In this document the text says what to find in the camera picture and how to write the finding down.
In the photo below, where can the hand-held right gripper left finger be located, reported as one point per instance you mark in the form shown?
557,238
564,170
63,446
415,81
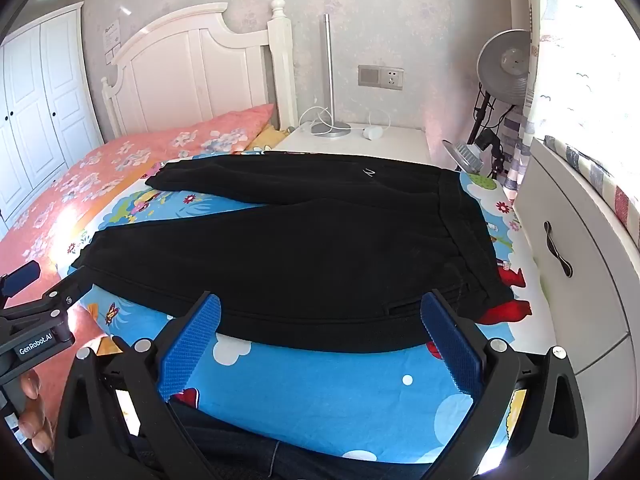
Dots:
192,345

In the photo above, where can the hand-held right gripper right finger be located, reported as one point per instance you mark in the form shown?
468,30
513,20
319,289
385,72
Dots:
452,345

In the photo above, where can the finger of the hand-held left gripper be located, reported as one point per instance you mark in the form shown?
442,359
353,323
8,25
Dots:
22,276
65,295

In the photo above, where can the black pants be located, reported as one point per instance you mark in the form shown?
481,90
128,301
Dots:
300,250

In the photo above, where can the person's left hand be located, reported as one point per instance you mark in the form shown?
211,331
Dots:
34,410

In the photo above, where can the pink floral bedsheet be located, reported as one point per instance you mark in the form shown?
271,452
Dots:
75,195

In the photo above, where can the blue cartoon printed blanket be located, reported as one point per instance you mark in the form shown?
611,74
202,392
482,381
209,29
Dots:
325,385

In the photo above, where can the white cabinet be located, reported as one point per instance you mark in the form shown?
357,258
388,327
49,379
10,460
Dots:
590,310

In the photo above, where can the white wardrobe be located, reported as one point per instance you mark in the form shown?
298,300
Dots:
45,110

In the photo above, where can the round grey clip lamp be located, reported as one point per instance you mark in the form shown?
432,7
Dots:
462,156

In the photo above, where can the white nightstand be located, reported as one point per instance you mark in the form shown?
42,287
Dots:
395,145

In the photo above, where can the yellow pillow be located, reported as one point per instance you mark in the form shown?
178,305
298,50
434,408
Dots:
270,137

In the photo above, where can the white wooden headboard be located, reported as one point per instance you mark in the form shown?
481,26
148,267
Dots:
170,70

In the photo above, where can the grey standing fan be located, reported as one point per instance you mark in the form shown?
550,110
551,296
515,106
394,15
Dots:
502,62

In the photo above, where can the silver desk lamp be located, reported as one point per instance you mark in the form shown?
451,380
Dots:
327,70

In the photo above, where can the paper wall notice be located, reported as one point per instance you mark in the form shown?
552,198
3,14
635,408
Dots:
112,40

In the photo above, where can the grey wall socket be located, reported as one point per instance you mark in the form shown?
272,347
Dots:
381,77

